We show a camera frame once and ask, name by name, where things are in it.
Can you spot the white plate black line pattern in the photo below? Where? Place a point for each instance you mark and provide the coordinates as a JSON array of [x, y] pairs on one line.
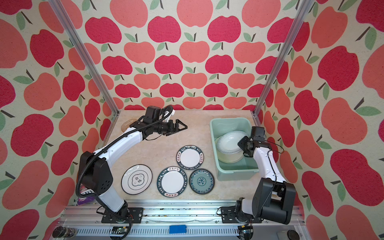
[[136, 179]]

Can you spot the left aluminium frame post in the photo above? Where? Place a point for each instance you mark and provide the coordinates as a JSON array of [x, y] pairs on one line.
[[71, 31]]

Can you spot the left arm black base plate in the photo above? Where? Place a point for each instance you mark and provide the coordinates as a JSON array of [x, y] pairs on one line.
[[135, 214]]

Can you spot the blue block on rail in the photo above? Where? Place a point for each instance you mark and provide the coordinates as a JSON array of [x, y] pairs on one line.
[[178, 229]]

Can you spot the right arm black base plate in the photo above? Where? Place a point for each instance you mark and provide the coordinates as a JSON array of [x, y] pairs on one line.
[[230, 215]]

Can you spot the white fluted plate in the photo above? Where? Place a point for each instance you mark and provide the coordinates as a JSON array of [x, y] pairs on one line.
[[228, 143]]

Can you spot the large green rim lettered plate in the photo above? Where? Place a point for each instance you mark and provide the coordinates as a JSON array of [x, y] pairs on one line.
[[172, 182]]

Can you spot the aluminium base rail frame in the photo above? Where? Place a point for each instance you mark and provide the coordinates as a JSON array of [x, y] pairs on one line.
[[199, 216]]

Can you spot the amber translucent glass plate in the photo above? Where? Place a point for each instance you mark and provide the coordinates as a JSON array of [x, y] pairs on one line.
[[128, 126]]

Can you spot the small green rim lettered plate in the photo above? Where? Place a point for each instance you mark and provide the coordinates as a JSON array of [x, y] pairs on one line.
[[190, 157]]

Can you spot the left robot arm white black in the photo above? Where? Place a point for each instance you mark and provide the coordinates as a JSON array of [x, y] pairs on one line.
[[95, 178]]

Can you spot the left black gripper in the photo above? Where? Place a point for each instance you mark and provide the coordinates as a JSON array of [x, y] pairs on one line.
[[171, 130]]

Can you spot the teal blue patterned plate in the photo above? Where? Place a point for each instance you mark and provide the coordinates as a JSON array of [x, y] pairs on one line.
[[202, 181]]

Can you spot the black round object right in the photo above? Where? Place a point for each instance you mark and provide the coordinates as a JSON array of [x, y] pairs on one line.
[[293, 235]]

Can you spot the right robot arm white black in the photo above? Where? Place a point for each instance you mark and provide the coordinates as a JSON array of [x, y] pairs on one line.
[[274, 197]]

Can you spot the aluminium frame post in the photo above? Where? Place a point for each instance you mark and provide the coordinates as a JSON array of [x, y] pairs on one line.
[[286, 47], [71, 31]]

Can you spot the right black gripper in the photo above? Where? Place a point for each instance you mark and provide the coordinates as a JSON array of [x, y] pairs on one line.
[[242, 143]]

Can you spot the mint green plastic bin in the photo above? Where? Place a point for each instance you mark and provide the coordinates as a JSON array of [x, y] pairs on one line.
[[245, 168]]

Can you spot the right aluminium frame post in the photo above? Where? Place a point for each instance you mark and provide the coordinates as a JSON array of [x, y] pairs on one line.
[[286, 47]]

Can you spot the green circuit board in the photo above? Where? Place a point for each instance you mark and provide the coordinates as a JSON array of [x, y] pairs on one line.
[[119, 230]]

